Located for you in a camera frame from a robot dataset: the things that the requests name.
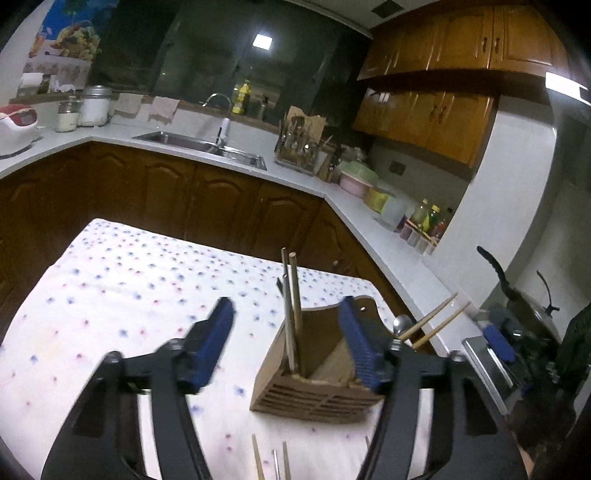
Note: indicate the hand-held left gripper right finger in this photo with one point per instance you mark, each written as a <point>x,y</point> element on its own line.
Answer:
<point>362,350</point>

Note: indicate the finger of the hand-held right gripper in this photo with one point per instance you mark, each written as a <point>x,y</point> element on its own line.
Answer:
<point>498,344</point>

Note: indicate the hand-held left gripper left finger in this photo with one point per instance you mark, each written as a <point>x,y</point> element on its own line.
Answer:
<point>210,346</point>

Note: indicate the metal spoon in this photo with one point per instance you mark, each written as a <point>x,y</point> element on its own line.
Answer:
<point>402,324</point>

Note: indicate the wooden chopstick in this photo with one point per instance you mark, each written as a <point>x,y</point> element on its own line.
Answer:
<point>258,457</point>
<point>431,316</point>
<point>443,325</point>
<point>287,461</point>
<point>297,304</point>

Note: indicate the wooden utensil holder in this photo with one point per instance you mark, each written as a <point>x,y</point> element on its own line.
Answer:
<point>314,392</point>

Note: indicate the gas stove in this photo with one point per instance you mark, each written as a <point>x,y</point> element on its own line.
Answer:
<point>489,369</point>

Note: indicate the black wok with lid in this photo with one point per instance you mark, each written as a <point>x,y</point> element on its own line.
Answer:
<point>531,309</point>

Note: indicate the white dotted tablecloth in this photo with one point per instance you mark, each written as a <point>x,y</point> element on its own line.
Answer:
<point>115,300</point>

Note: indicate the row of spice jars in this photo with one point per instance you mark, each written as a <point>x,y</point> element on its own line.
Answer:
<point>418,237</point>

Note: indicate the white plastic container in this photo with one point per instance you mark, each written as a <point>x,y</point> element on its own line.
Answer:
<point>396,213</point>

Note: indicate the seasoning bottles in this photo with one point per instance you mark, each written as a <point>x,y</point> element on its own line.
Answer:
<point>429,219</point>

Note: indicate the yellow green container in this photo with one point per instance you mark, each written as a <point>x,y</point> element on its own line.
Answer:
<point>377,199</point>

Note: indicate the wooden lower cabinets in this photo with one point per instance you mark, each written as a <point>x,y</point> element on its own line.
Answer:
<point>161,198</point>

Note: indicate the wooden cabinets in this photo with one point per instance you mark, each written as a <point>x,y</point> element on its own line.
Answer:
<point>461,55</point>
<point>161,198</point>

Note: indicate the pink and green container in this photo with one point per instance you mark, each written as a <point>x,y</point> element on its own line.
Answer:
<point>358,177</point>

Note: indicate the knife block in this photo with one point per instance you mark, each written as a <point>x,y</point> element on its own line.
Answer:
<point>330,164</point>

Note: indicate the steel sink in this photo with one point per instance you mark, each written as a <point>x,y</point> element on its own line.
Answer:
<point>198,147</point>

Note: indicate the white dispenser bottle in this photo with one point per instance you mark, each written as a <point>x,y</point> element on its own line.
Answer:
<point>223,130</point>

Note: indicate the dish rack with cutting board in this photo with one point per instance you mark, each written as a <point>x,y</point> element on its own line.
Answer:
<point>302,138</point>

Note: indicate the beige dishcloth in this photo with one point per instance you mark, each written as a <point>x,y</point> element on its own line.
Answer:
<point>128,104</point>
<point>164,110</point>

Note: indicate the dark bottle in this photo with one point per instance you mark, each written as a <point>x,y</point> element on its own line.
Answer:
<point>264,107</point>

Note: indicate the chrome faucet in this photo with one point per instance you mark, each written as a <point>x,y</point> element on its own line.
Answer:
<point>217,99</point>

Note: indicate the yellow bottle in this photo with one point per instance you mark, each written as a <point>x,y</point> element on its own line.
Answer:
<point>241,97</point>

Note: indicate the white canister pot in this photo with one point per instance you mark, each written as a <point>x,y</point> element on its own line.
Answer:
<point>96,106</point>

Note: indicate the glass jar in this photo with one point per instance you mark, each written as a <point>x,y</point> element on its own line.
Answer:
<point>68,115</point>

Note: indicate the wooden upper cabinets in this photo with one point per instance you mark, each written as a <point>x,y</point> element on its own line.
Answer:
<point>461,55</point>

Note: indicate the white and red rice cooker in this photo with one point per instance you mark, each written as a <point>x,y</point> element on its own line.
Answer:
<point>16,129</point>

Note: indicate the dark window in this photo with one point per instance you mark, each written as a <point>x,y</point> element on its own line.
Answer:
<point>207,50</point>

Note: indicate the dark wall socket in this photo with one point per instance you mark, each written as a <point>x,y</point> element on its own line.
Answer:
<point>396,167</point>

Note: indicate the wall poster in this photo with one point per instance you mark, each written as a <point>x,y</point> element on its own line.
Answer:
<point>69,32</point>

